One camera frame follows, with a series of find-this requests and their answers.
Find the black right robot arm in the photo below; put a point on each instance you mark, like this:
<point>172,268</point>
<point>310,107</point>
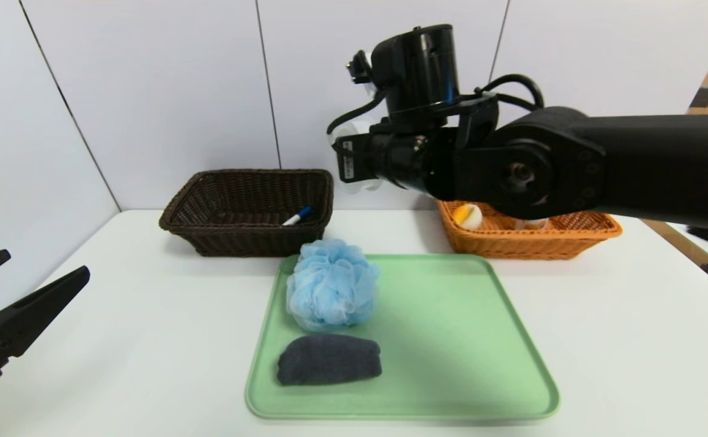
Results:
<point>633,164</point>

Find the white bottle with blue cap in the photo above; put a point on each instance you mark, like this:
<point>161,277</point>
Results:
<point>530,224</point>

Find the white tape roll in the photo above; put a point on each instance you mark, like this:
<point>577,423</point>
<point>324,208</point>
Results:
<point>363,185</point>

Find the orange wicker basket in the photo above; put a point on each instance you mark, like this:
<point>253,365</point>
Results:
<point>512,246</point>

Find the dark brown wicker basket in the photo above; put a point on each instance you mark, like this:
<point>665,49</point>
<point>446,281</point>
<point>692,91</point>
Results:
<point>251,240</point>

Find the blue and white marker pen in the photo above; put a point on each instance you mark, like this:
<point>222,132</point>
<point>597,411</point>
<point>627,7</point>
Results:
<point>298,215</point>

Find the light blue bath loofah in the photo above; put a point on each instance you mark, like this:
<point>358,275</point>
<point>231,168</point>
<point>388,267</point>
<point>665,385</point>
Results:
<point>330,288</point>

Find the dark grey rolled towel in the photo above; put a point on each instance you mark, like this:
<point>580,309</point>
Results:
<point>330,360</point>

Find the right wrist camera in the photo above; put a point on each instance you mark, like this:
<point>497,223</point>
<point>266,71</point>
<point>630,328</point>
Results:
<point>360,67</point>

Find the white bun with orange top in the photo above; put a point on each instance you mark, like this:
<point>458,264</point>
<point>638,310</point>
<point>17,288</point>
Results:
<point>468,216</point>

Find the light green plastic tray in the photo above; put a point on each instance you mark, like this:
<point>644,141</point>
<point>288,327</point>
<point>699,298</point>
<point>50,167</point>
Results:
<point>451,364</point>

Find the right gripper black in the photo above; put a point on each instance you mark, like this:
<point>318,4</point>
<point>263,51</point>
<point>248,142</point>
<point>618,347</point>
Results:
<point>350,158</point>

